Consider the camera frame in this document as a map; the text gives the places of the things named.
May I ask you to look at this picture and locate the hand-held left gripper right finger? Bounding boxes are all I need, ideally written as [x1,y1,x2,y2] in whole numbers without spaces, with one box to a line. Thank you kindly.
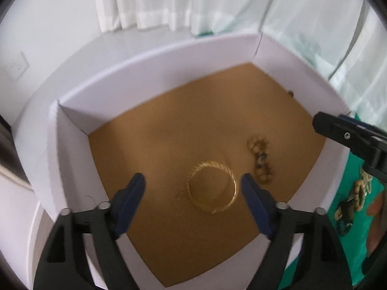
[241,173,354,290]

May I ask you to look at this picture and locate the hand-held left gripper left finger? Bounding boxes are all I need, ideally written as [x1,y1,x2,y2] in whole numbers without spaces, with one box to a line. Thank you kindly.
[33,173,146,290]

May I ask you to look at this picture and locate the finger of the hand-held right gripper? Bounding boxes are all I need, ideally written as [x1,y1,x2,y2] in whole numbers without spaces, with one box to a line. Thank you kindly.
[312,112,387,183]

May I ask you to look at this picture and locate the gold twisted bangle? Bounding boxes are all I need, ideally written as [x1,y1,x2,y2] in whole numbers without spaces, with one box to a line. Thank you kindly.
[187,160,240,216]

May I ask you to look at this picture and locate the white box with brown bottom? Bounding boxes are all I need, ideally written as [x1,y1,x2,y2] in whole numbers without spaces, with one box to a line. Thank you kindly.
[14,32,351,290]

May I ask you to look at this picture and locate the green cloth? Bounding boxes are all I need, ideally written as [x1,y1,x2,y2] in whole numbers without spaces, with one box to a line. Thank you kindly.
[278,112,387,290]

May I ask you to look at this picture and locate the white curtain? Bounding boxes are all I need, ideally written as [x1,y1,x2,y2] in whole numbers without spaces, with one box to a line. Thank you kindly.
[94,0,387,121]

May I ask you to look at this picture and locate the light wooden bead bracelet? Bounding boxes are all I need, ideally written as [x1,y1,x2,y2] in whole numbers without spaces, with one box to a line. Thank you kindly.
[351,179,373,213]

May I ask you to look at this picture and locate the dark bead bracelet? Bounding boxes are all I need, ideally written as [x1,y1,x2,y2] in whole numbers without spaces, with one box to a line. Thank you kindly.
[335,199,359,237]

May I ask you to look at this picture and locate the dark brown door frame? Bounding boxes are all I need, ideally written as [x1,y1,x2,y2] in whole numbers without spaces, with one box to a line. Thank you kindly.
[0,118,19,176]

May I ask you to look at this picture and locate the white wall outlet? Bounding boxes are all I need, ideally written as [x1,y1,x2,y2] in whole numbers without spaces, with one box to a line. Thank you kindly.
[5,52,30,81]

